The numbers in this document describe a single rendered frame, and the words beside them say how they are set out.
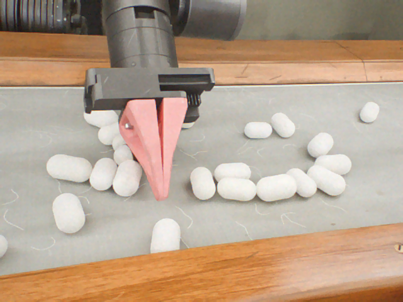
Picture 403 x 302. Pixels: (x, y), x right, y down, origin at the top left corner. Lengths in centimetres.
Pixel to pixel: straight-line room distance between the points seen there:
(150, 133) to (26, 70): 26
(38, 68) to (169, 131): 26
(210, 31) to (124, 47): 9
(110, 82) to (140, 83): 2
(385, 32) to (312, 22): 44
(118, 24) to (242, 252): 21
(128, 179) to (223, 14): 17
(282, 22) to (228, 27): 238
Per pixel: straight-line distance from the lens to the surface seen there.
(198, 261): 31
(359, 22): 308
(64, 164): 40
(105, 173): 39
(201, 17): 43
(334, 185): 43
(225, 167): 41
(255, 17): 275
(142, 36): 38
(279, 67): 65
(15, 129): 49
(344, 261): 34
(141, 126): 35
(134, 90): 35
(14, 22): 78
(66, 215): 35
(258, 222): 38
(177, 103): 36
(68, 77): 57
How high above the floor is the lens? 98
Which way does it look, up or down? 32 degrees down
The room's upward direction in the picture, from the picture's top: 9 degrees clockwise
